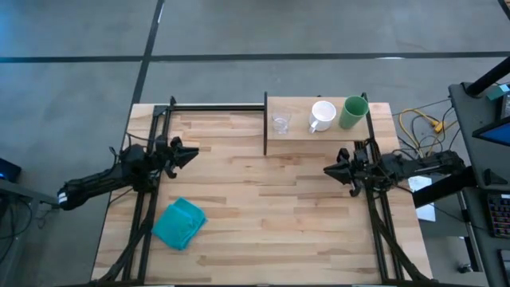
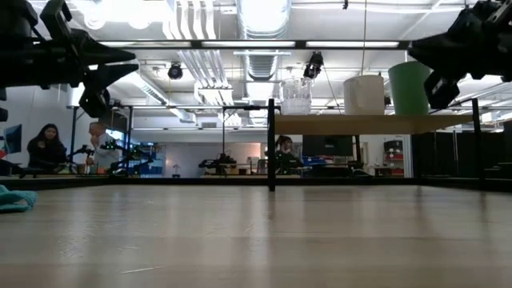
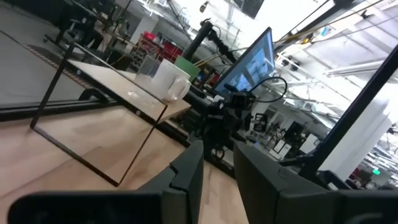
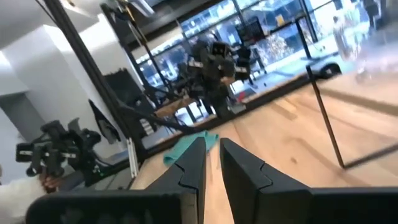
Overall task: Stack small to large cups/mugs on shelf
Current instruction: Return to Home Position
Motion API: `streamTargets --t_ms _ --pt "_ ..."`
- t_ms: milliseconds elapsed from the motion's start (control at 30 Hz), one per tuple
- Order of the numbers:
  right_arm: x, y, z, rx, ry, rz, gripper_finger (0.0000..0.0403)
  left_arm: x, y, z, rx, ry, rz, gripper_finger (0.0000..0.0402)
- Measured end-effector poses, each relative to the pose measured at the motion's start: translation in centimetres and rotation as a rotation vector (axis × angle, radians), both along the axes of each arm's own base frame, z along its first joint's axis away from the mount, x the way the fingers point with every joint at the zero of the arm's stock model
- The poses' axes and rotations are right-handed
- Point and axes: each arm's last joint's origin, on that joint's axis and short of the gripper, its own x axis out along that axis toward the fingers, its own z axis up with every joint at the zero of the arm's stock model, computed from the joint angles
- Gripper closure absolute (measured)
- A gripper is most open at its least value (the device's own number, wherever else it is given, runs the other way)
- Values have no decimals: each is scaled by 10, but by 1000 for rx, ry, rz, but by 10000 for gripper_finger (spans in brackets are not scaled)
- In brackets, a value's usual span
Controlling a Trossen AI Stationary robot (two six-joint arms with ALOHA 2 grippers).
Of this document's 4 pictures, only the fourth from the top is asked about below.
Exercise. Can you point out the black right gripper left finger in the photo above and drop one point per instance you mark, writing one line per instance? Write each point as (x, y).
(186, 186)

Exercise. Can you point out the teal cloth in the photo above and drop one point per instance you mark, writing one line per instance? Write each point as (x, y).
(183, 146)

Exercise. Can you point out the clear glass cup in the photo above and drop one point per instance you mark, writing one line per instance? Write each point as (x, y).
(349, 40)

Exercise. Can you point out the silver aluminium profile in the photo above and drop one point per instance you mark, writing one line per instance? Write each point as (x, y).
(133, 158)

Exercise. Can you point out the dark hanging cloth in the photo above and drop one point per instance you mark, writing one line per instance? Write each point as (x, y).
(104, 123)

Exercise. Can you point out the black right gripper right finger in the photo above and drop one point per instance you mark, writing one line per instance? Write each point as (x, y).
(248, 189)

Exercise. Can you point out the wooden shelf with metal frame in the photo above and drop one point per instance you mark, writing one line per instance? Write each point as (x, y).
(357, 118)

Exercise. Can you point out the black frame post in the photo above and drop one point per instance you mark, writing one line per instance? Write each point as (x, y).
(93, 71)

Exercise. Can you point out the black monitor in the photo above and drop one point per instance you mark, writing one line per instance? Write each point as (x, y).
(124, 87)

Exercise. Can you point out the person's hand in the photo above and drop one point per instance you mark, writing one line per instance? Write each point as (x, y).
(51, 183)

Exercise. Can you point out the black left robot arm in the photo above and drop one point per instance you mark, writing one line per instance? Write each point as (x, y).
(214, 74)

